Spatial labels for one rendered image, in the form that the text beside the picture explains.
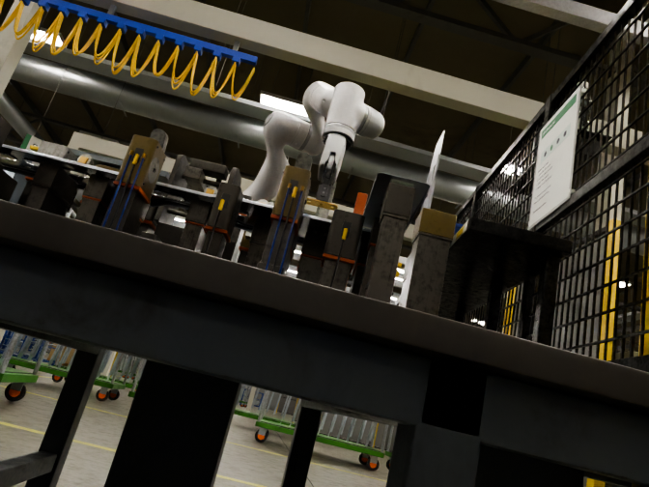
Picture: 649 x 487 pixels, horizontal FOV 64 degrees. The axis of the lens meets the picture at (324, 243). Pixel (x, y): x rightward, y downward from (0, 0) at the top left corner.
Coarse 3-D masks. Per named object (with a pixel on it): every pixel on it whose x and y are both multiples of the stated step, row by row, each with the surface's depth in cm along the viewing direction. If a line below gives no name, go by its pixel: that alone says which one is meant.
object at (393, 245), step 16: (400, 192) 95; (384, 208) 94; (400, 208) 94; (384, 224) 93; (400, 224) 93; (384, 240) 92; (400, 240) 92; (384, 256) 91; (384, 272) 90; (368, 288) 89; (384, 288) 90
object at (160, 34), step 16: (0, 0) 418; (32, 0) 424; (48, 0) 423; (16, 16) 415; (80, 16) 422; (96, 16) 425; (112, 16) 426; (16, 32) 411; (48, 32) 417; (96, 32) 422; (144, 32) 426; (160, 32) 428; (32, 48) 413; (96, 48) 417; (176, 48) 425; (208, 48) 429; (224, 48) 431; (96, 64) 417; (112, 64) 414; (144, 64) 418; (192, 64) 428; (192, 80) 424
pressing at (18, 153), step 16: (0, 160) 142; (16, 160) 138; (32, 160) 135; (48, 160) 132; (64, 160) 127; (32, 176) 145; (80, 176) 137; (112, 176) 132; (160, 192) 134; (176, 192) 132; (192, 192) 126; (240, 208) 131; (256, 208) 129; (272, 208) 123; (240, 224) 144; (304, 224) 132; (320, 224) 129; (368, 240) 131
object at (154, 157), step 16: (144, 144) 115; (128, 160) 114; (144, 160) 114; (160, 160) 121; (128, 176) 112; (144, 176) 114; (128, 192) 113; (144, 192) 116; (112, 208) 112; (128, 208) 112; (112, 224) 110; (128, 224) 113
